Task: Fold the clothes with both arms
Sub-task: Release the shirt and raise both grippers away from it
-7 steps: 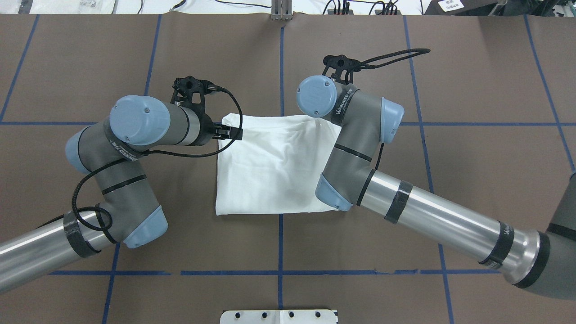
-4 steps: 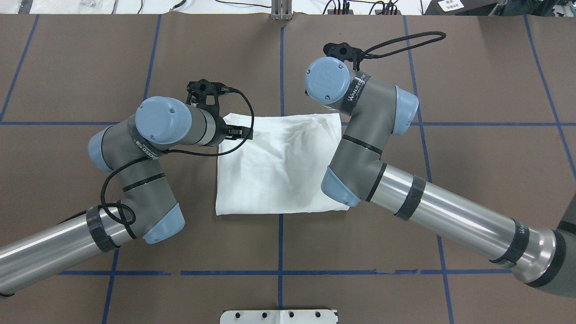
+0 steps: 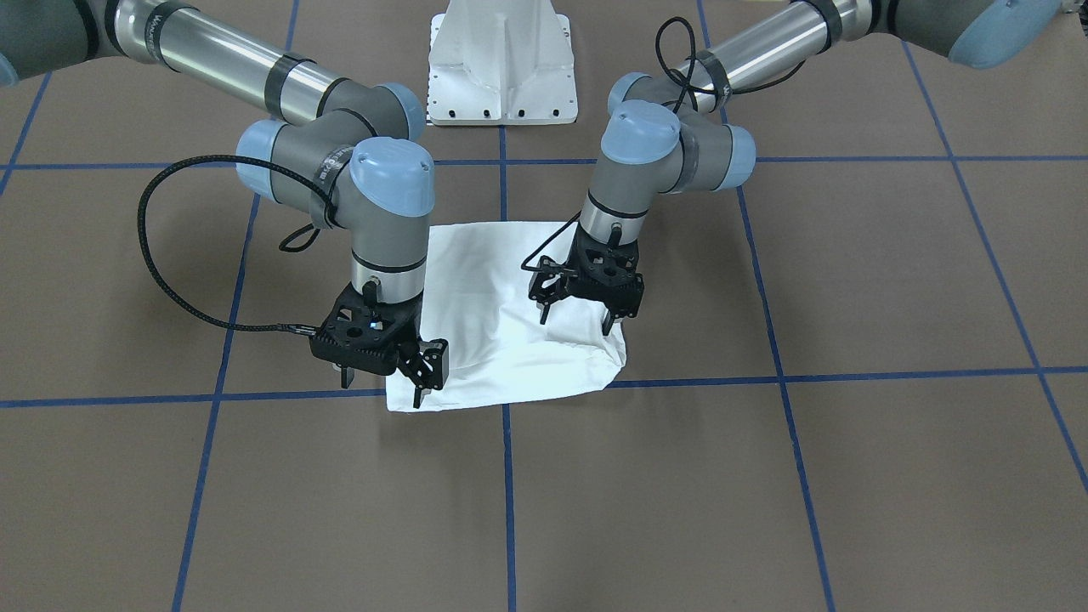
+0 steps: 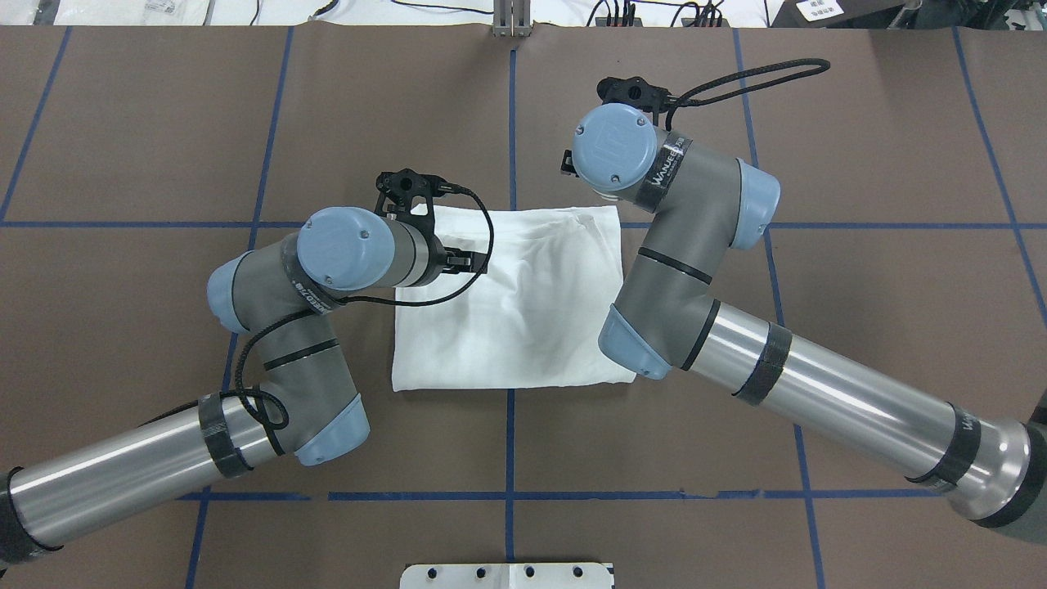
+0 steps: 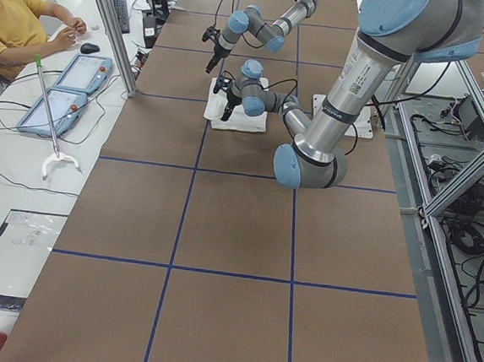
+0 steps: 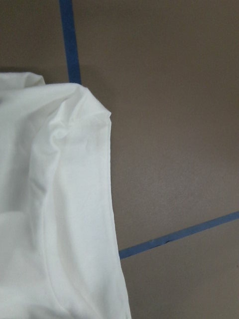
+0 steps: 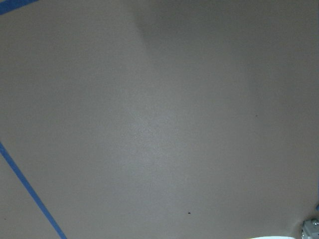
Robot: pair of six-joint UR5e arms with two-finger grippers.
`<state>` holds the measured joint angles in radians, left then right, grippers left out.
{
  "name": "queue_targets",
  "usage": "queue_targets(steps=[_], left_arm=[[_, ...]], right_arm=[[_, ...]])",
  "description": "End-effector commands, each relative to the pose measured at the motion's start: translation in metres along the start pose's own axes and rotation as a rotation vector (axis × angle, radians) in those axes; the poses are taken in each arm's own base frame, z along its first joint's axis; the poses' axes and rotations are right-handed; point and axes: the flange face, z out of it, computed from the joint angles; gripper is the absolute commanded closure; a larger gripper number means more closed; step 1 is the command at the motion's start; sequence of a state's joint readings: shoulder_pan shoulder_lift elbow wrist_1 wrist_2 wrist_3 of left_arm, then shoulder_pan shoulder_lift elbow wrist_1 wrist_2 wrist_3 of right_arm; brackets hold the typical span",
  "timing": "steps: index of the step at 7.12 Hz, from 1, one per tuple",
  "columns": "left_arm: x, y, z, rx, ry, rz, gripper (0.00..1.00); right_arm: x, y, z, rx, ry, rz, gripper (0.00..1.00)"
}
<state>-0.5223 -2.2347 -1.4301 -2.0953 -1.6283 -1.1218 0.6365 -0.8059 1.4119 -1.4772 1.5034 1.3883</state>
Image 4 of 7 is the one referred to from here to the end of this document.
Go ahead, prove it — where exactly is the grey aluminium frame post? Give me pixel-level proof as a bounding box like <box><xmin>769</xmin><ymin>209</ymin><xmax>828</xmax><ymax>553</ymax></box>
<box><xmin>491</xmin><ymin>0</ymin><xmax>533</xmax><ymax>38</ymax></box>

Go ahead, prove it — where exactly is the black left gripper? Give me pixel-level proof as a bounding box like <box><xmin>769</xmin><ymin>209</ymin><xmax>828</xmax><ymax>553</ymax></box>
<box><xmin>425</xmin><ymin>150</ymin><xmax>578</xmax><ymax>284</ymax></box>

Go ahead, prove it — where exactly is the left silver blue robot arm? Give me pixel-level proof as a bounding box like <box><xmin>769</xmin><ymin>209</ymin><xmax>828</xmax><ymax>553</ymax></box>
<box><xmin>2</xmin><ymin>206</ymin><xmax>492</xmax><ymax>568</ymax></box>

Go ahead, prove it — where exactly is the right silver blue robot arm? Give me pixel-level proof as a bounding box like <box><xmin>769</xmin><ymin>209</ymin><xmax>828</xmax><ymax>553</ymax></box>
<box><xmin>562</xmin><ymin>103</ymin><xmax>1046</xmax><ymax>544</ymax></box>

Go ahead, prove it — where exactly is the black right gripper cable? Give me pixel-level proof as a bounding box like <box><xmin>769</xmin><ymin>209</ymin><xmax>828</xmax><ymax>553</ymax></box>
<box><xmin>595</xmin><ymin>56</ymin><xmax>832</xmax><ymax>132</ymax></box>

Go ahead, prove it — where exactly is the white long-sleeve printed shirt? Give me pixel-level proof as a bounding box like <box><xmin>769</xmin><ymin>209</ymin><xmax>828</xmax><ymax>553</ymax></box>
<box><xmin>389</xmin><ymin>206</ymin><xmax>636</xmax><ymax>392</ymax></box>

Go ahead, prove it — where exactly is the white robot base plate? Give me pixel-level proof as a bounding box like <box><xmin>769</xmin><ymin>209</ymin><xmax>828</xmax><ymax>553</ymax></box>
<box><xmin>399</xmin><ymin>562</ymin><xmax>616</xmax><ymax>588</ymax></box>

